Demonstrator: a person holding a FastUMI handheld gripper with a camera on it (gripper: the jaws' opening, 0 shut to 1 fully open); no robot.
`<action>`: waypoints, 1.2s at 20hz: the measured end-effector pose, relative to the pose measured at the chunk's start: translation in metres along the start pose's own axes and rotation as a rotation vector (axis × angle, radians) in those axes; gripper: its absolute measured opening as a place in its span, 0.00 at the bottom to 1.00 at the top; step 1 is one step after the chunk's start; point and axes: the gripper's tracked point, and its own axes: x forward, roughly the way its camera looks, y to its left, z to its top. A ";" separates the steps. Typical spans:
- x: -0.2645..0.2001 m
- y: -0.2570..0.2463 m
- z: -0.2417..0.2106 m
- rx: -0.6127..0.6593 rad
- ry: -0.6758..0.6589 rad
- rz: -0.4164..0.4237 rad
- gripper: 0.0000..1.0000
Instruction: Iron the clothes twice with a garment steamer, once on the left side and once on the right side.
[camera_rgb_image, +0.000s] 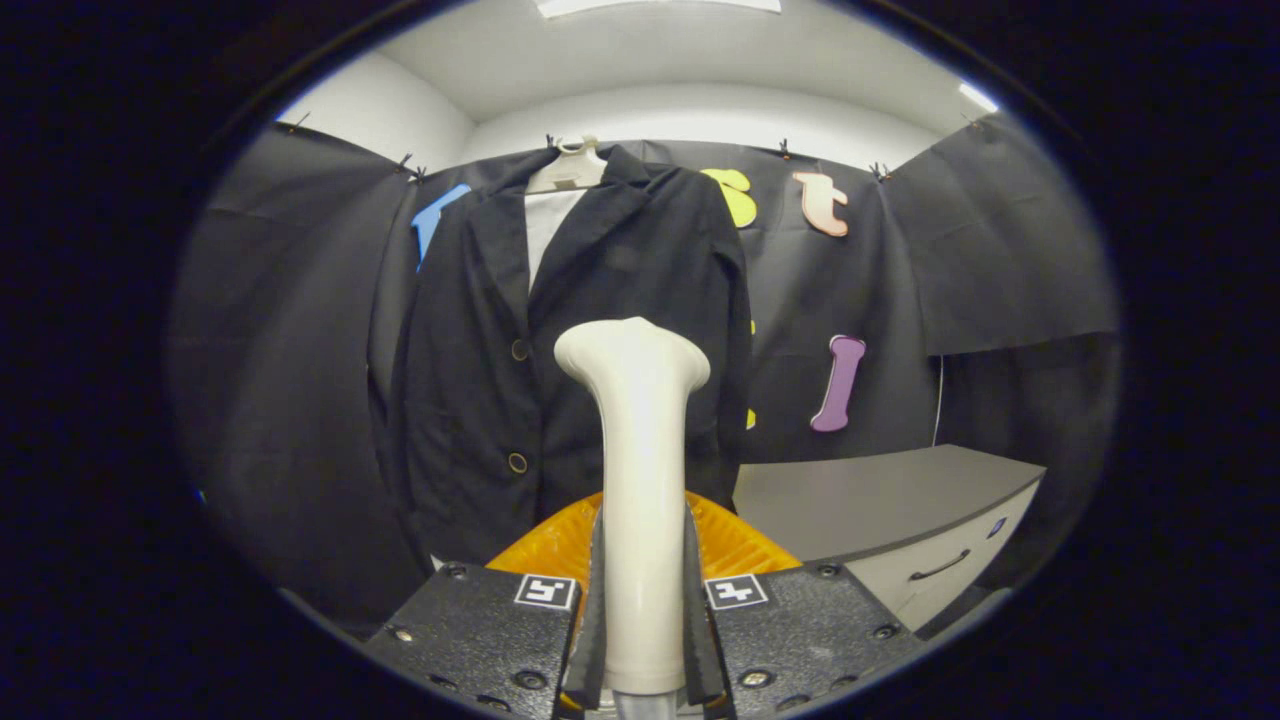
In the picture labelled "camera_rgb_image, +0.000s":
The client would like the black backdrop cloth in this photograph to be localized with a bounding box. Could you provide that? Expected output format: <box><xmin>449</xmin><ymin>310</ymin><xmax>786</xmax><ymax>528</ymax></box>
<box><xmin>170</xmin><ymin>112</ymin><xmax>1121</xmax><ymax>641</ymax></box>

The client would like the black drawer handle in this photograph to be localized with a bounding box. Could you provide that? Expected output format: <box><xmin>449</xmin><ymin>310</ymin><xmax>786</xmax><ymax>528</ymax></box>
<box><xmin>908</xmin><ymin>549</ymin><xmax>971</xmax><ymax>582</ymax></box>

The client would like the grey cabinet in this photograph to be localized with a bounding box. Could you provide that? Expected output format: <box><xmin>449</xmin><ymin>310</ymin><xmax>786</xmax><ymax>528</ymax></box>
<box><xmin>733</xmin><ymin>444</ymin><xmax>1047</xmax><ymax>633</ymax></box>

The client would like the ceiling light panel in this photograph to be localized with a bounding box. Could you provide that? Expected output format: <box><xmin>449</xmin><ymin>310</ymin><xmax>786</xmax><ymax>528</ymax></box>
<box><xmin>535</xmin><ymin>0</ymin><xmax>783</xmax><ymax>19</ymax></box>

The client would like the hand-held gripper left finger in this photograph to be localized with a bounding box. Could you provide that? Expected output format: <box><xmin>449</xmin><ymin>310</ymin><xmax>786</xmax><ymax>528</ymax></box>
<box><xmin>362</xmin><ymin>490</ymin><xmax>607</xmax><ymax>720</ymax></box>

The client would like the white garment steamer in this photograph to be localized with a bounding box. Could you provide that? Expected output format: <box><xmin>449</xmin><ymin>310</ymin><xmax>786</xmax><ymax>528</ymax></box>
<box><xmin>553</xmin><ymin>317</ymin><xmax>712</xmax><ymax>720</ymax></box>

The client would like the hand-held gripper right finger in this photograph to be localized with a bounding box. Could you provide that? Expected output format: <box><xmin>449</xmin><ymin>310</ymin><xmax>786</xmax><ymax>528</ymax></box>
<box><xmin>684</xmin><ymin>490</ymin><xmax>926</xmax><ymax>720</ymax></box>

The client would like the white clothes hanger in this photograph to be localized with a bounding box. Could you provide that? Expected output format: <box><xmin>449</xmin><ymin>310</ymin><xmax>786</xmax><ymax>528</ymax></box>
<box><xmin>525</xmin><ymin>135</ymin><xmax>608</xmax><ymax>195</ymax></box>

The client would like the white shirt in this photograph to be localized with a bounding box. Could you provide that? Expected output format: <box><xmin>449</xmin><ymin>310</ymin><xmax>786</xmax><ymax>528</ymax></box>
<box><xmin>523</xmin><ymin>188</ymin><xmax>589</xmax><ymax>293</ymax></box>

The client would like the black suit jacket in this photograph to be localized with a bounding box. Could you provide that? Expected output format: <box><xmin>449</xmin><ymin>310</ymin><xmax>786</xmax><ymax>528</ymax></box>
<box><xmin>385</xmin><ymin>145</ymin><xmax>753</xmax><ymax>566</ymax></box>

